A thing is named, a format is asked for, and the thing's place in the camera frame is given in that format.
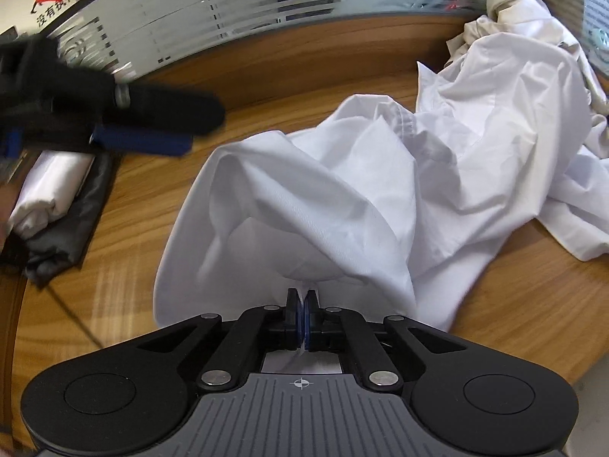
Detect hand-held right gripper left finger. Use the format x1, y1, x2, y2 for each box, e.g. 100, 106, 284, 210
136, 288, 303, 393

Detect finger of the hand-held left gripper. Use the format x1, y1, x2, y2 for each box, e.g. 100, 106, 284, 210
90, 123, 193, 157
112, 83, 226, 138

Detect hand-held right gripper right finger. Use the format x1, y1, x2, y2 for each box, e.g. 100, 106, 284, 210
303, 289, 472, 393

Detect white long-sleeved coat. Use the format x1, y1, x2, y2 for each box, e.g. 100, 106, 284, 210
152, 13, 609, 376

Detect folded white garment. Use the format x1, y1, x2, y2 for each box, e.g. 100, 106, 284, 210
7, 150, 96, 241

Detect striped frosted glass partition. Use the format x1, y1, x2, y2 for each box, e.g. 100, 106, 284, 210
48, 0, 609, 81

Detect folded dark grey garment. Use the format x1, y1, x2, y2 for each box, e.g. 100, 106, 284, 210
24, 152, 115, 289

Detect black cable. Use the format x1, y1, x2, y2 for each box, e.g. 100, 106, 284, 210
45, 288, 108, 350

